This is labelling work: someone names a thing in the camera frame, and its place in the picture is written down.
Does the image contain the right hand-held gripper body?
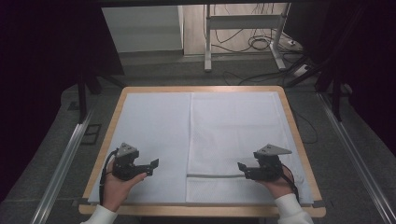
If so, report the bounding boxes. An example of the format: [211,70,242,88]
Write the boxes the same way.
[247,143,293,183]

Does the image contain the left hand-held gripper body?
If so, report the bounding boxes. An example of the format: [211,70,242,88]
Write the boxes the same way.
[111,142,148,182]

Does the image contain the white mesh laundry bag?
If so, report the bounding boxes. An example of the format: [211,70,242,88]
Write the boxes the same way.
[185,91,300,205]

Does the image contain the person's right hand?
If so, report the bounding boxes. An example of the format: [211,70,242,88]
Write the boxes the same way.
[256,169,295,201]

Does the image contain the person's left hand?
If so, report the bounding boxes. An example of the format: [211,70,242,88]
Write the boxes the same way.
[101,160,149,213]

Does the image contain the white table mat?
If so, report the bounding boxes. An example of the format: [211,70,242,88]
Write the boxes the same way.
[88,91,315,206]

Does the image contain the black floor plate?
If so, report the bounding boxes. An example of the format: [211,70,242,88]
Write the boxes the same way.
[80,123,103,147]

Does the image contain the wooden table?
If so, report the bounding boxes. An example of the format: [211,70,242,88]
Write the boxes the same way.
[78,85,327,218]

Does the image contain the black metal stand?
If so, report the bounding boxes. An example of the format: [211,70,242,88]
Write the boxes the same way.
[76,70,127,124]
[313,69,353,123]

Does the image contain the white power strip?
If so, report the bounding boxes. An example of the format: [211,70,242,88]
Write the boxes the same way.
[291,63,313,77]

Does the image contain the dark curtain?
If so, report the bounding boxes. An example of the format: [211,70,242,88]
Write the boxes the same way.
[0,0,126,202]
[284,0,396,157]

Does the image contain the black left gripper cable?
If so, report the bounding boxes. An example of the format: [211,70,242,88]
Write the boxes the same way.
[98,148,120,206]

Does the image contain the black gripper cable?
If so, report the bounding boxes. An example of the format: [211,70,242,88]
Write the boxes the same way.
[279,163,301,203]
[98,148,120,206]

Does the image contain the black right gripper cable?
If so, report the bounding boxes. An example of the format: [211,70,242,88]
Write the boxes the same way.
[279,163,301,203]

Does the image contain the thin black floor cable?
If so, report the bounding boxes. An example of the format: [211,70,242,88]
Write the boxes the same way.
[291,107,319,146]

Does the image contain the aluminium floor rail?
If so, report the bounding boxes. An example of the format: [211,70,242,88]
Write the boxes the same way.
[29,106,95,224]
[317,91,396,224]

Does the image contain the tangled black floor cables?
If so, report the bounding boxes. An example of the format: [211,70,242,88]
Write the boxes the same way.
[210,28,304,54]

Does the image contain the white metal desk frame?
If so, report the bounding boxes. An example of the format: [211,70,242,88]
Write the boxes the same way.
[203,3,292,74]

